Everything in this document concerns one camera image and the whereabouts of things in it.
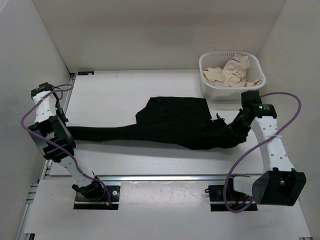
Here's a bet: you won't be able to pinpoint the black trousers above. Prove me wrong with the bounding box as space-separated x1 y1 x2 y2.
67 96 248 150

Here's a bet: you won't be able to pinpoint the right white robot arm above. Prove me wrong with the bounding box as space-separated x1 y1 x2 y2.
224 90 307 207

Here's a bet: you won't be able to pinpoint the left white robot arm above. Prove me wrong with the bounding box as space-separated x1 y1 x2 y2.
20 82 109 201

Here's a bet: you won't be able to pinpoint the beige trousers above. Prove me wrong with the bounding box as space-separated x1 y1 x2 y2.
203 54 262 88

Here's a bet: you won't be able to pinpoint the blue label sticker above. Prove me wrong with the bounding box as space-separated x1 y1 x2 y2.
77 71 95 76

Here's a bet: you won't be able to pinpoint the white plastic basket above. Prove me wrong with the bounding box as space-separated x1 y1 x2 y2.
198 51 266 101

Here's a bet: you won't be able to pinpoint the aluminium table frame rail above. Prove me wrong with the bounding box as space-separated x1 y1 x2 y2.
33 82 76 164

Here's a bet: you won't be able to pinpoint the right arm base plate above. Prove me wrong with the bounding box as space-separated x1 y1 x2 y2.
205 183 259 212

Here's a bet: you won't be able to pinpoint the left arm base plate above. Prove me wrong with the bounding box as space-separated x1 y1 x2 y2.
73 185 121 210

